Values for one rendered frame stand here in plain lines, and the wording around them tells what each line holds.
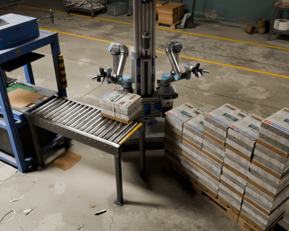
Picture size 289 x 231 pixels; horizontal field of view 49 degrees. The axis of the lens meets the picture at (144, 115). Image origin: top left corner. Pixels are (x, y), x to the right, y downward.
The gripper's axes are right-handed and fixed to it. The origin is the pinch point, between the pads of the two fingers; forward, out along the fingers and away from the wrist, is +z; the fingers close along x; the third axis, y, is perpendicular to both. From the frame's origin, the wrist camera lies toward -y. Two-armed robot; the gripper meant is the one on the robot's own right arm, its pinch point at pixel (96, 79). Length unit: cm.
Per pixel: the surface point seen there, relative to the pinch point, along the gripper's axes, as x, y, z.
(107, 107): -17.8, 27.5, 5.6
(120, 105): -34.0, 16.9, 9.4
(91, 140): -18, 44, 46
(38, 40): 82, -19, -17
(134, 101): -45.3, 15.0, -3.3
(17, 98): 108, 59, -1
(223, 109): -138, -2, -10
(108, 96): -15.1, 18.5, -2.7
